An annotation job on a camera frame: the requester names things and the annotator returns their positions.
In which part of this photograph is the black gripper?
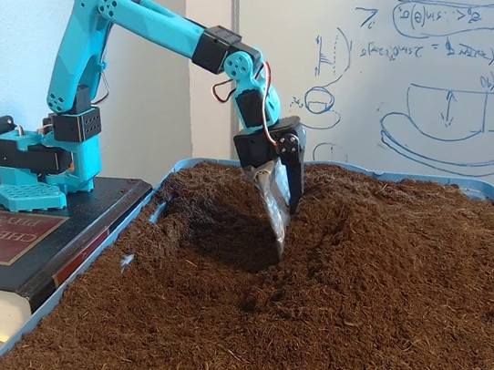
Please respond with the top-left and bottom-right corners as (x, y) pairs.
(231, 114), (323, 264)

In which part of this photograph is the blue tray of soil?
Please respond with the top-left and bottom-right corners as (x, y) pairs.
(0, 120), (494, 370)

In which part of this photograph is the whiteboard with blue drawings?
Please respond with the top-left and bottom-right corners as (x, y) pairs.
(208, 0), (494, 238)

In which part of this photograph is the black chemistry handbook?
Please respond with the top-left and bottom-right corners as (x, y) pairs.
(0, 150), (175, 356)

